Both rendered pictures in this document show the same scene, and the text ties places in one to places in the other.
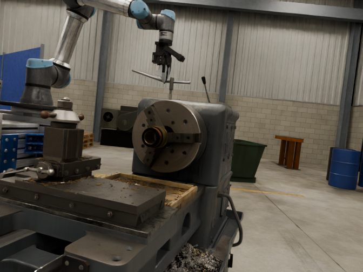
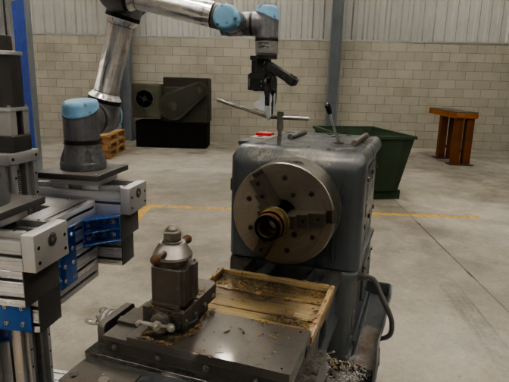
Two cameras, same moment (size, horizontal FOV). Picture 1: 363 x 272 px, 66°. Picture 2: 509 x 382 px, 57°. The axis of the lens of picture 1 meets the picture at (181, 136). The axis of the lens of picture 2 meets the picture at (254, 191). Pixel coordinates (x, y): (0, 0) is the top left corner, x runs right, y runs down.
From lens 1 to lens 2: 0.38 m
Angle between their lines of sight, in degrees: 10
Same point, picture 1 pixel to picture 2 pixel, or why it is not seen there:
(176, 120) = (298, 192)
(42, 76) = (88, 128)
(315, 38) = not seen: outside the picture
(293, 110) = (460, 60)
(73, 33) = (120, 49)
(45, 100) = (96, 163)
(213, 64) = not seen: outside the picture
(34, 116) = (85, 189)
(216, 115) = (353, 173)
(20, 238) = not seen: outside the picture
